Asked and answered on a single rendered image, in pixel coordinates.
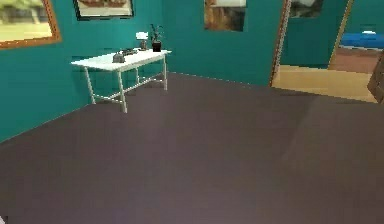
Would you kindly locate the houseplant in black pot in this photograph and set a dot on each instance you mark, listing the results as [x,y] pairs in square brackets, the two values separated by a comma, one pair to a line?
[156,43]

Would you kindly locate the dark flat object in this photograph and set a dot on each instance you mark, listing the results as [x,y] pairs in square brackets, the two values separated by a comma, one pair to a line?
[129,51]

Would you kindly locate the small white-shade table lamp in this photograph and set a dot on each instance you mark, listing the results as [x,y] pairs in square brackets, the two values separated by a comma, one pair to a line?
[142,37]

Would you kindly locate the grey kettle-shaped object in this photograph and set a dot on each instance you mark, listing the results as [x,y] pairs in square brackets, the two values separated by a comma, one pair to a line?
[118,57]

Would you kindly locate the white metal-legged table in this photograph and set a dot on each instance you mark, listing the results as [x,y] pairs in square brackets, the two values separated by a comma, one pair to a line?
[110,62]

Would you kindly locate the frameless brown landscape picture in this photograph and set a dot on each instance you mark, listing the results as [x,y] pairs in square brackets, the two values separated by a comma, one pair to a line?
[225,16]

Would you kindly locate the black-framed picture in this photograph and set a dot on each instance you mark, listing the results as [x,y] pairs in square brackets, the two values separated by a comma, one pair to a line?
[103,8]

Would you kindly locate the dark grey hallway picture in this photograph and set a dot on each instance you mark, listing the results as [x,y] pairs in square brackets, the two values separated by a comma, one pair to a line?
[306,8]

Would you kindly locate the blue bed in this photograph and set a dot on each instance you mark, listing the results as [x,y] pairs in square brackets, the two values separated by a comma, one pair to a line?
[361,39]

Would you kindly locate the wood-framed picture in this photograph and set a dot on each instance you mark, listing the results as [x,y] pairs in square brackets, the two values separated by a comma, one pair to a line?
[23,23]

